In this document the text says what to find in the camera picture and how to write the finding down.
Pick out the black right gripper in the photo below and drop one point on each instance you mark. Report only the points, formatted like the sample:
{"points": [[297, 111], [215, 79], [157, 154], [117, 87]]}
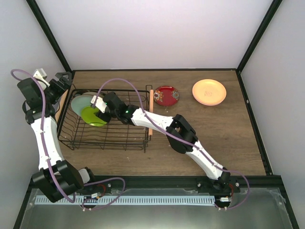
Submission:
{"points": [[107, 119]]}

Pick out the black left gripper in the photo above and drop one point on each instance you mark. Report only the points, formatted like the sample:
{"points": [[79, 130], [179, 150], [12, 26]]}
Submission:
{"points": [[60, 76]]}

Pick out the lime green plate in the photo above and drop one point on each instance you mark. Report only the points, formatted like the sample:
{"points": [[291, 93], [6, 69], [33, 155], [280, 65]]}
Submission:
{"points": [[88, 114]]}

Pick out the red floral plate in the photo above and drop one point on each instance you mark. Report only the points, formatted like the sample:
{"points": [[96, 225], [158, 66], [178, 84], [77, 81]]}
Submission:
{"points": [[166, 96]]}

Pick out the cream yellow plastic plate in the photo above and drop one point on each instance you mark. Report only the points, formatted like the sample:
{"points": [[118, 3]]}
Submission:
{"points": [[209, 90]]}

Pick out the pink plastic plate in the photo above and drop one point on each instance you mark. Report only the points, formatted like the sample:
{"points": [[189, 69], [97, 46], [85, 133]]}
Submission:
{"points": [[209, 103]]}

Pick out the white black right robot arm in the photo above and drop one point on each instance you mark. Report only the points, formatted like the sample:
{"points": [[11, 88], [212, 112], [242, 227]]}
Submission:
{"points": [[181, 136]]}

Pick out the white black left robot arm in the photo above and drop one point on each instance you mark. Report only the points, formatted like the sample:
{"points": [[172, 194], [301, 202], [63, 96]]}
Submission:
{"points": [[56, 178]]}

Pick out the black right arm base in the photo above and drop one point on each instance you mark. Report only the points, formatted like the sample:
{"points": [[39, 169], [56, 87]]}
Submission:
{"points": [[223, 193]]}

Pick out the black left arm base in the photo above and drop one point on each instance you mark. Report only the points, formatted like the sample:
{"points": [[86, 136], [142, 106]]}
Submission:
{"points": [[93, 193]]}

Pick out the light blue floral plate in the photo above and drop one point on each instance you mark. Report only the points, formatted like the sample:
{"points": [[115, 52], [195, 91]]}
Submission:
{"points": [[80, 102]]}

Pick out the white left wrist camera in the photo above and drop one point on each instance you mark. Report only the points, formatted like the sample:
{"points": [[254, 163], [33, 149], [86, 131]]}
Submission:
{"points": [[41, 76]]}

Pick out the black wire dish rack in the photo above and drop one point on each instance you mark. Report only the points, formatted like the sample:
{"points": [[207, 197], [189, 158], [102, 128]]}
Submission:
{"points": [[75, 133]]}

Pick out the white slotted cable duct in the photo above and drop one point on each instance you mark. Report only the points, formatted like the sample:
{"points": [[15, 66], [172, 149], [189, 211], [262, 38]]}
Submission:
{"points": [[150, 200]]}

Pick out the black aluminium cage frame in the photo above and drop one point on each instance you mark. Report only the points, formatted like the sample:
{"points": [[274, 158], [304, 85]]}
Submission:
{"points": [[154, 182]]}

